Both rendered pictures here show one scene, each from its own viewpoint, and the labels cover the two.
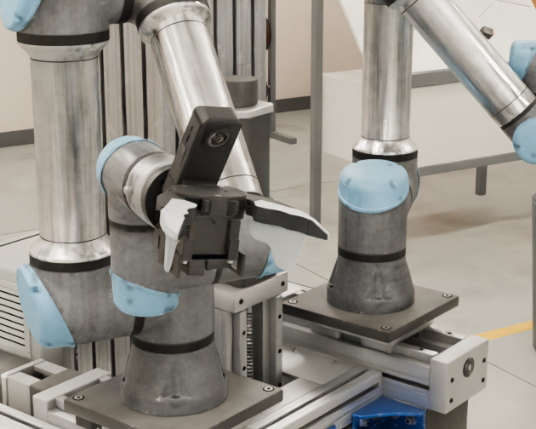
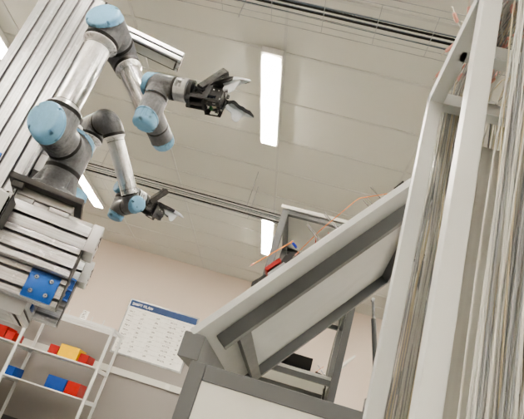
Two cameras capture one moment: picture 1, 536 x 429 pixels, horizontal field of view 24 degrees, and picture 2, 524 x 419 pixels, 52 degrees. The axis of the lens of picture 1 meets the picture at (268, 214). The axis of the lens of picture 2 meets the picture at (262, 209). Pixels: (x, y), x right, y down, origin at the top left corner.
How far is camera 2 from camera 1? 1.62 m
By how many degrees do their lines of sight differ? 65
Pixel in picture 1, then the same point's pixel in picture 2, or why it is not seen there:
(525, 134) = (136, 199)
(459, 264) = not seen: outside the picture
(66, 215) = (80, 95)
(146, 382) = (59, 179)
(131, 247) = (159, 101)
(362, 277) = not seen: hidden behind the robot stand
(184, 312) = (84, 161)
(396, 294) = not seen: hidden behind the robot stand
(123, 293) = (149, 113)
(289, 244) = (238, 115)
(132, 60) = (53, 82)
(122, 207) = (161, 87)
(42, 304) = (63, 115)
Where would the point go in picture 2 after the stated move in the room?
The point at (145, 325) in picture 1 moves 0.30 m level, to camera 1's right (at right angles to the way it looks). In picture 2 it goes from (73, 155) to (136, 204)
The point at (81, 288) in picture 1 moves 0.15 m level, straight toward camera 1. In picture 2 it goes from (73, 122) to (111, 122)
